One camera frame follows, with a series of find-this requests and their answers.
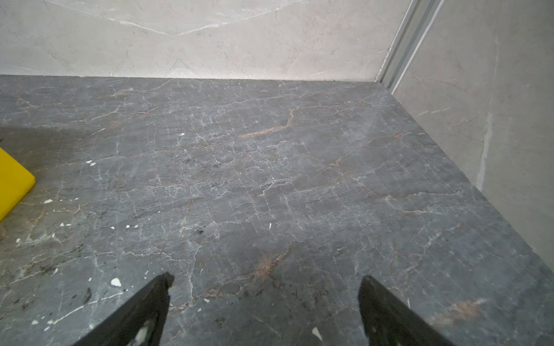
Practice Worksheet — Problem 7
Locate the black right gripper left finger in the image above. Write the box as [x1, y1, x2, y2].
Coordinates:
[75, 272, 175, 346]

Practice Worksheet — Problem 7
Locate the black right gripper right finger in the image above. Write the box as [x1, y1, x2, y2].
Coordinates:
[358, 275, 452, 346]

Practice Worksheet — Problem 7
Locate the yellow plastic bin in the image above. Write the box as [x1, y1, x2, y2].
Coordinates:
[0, 149, 35, 220]

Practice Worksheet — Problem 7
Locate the aluminium frame profile right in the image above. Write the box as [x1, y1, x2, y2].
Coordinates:
[376, 0, 445, 94]

